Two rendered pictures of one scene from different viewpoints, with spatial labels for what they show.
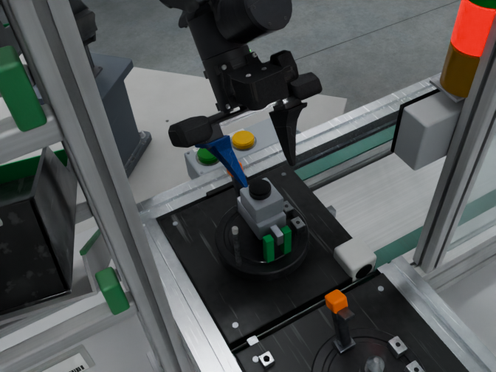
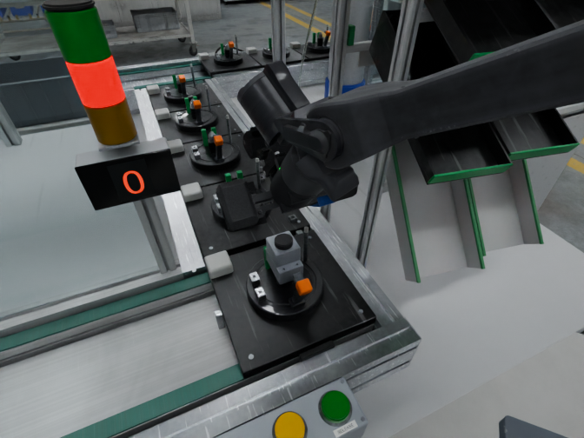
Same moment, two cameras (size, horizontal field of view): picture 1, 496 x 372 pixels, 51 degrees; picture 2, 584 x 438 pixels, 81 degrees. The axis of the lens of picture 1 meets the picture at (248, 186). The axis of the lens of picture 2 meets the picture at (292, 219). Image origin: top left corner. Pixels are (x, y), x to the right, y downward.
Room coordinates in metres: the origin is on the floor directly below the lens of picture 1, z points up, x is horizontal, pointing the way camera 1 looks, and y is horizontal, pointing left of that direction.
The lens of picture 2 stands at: (0.85, 0.01, 1.48)
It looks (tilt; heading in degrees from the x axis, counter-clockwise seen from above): 41 degrees down; 182
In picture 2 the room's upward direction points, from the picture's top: straight up
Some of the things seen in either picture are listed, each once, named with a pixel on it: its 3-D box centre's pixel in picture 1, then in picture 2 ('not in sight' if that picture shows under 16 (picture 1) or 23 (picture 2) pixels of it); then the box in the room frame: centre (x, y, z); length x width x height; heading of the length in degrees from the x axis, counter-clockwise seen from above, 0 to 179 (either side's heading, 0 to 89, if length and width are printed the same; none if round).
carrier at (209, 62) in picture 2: not in sight; (228, 51); (-0.86, -0.35, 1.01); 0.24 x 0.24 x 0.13; 26
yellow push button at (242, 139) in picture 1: (243, 141); (289, 430); (0.69, 0.00, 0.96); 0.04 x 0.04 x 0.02
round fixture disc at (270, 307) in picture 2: (262, 237); (284, 284); (0.46, -0.02, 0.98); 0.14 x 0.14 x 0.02
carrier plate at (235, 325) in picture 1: (262, 244); (285, 290); (0.46, -0.02, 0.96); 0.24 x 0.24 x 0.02; 26
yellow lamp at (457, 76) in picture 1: (469, 63); (111, 119); (0.44, -0.24, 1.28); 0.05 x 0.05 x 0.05
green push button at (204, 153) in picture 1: (209, 156); (335, 408); (0.66, 0.07, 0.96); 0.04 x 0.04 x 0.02
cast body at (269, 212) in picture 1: (264, 208); (282, 249); (0.45, -0.02, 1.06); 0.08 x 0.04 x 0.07; 26
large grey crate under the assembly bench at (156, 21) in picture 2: not in sight; (155, 19); (-4.66, -2.13, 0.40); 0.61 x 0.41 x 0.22; 115
